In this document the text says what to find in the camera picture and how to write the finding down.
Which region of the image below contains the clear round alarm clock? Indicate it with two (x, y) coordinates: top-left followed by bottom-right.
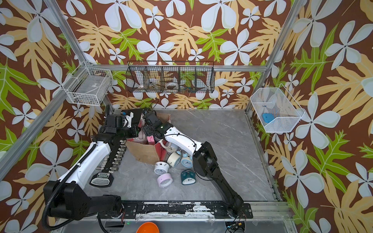
(166, 142), (179, 153)

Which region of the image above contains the burlap red Christmas canvas bag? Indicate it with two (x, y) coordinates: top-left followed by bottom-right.
(125, 116), (167, 165)

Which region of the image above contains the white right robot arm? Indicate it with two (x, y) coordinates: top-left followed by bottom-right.
(142, 111), (244, 217)

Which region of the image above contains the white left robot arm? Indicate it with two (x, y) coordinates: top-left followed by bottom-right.
(41, 108), (141, 231)

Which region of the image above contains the cream round alarm clock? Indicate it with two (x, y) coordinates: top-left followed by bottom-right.
(167, 151), (181, 168)

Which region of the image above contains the white round alarm clock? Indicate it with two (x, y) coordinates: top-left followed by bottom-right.
(154, 161), (170, 175)

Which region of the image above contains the lilac round alarm clock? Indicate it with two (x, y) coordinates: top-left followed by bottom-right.
(157, 173), (173, 188)

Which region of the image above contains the dark green alarm clock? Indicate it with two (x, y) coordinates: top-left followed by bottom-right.
(181, 170), (196, 185)

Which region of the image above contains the orange bowl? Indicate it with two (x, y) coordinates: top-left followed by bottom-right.
(136, 222), (160, 233)

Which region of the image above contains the blue object in basket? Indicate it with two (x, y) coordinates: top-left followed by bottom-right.
(262, 113), (275, 124)

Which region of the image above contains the white wire basket left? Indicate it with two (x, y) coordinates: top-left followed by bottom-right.
(63, 62), (113, 106)

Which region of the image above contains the white wire basket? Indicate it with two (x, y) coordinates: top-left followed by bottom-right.
(250, 85), (306, 134)
(63, 62), (113, 106)

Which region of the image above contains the black wire wall basket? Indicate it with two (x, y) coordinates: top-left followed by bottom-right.
(125, 61), (216, 93)

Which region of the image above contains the white wire basket right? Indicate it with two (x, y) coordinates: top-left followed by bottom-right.
(250, 85), (306, 134)

